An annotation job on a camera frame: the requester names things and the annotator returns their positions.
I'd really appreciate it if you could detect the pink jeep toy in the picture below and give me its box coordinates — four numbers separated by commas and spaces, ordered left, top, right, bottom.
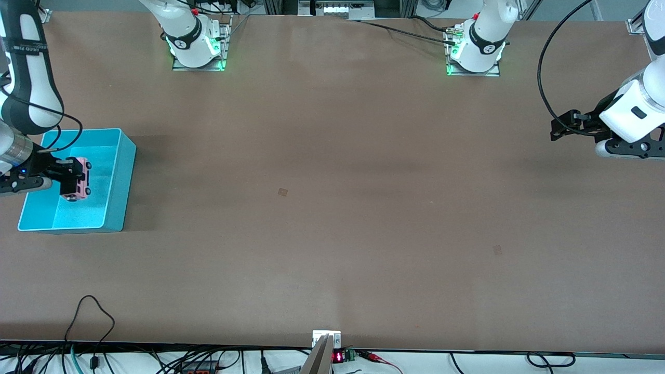
60, 157, 93, 202

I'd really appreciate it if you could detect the teal plastic bin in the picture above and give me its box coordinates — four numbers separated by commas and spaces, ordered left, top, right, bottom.
18, 128, 137, 234

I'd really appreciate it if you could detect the lit control box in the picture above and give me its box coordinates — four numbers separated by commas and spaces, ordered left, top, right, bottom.
298, 0, 376, 20

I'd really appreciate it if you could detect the red clip lead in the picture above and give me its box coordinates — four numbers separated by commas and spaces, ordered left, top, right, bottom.
357, 351, 403, 374

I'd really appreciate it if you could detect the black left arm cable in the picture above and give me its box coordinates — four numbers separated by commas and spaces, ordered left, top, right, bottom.
538, 0, 595, 138

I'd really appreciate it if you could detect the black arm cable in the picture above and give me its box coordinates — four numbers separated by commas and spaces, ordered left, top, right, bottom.
0, 68, 84, 154
538, 0, 595, 138

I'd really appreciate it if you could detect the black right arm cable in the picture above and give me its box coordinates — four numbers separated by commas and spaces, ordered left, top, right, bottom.
0, 68, 84, 154

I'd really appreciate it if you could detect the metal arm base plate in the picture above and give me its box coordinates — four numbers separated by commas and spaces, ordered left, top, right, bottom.
446, 26, 501, 77
172, 15, 232, 72

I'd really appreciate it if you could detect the thin black looped cable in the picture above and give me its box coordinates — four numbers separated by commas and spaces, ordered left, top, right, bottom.
65, 295, 116, 374

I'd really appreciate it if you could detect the short black table cable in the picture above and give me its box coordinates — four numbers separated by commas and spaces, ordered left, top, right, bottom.
410, 16, 459, 34

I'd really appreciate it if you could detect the long black table cable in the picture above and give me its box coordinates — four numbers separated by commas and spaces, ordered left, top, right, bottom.
353, 20, 460, 46

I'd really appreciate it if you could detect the black coiled cable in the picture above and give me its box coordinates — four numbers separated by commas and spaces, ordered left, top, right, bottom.
526, 352, 576, 368

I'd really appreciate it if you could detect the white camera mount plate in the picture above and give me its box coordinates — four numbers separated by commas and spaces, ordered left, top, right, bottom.
312, 330, 342, 348

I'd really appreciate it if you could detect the aluminium camera bar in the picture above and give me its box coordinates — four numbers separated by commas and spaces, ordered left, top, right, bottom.
300, 335, 334, 374

